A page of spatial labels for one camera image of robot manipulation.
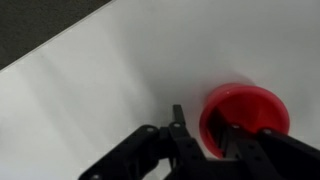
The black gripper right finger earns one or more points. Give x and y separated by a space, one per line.
264 155

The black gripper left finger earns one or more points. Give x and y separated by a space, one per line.
139 154

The red plastic bowl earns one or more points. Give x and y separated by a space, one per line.
249 106

